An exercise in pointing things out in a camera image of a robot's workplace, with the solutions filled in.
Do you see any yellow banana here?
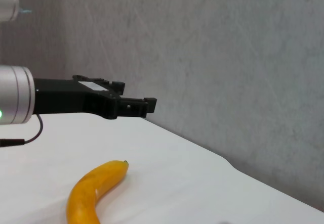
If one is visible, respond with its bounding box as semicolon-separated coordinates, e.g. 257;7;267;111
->
65;160;130;224

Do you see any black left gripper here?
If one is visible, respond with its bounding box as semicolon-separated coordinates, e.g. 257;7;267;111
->
34;74;157;120

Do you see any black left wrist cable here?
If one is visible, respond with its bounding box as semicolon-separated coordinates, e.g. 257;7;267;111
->
0;114;44;148

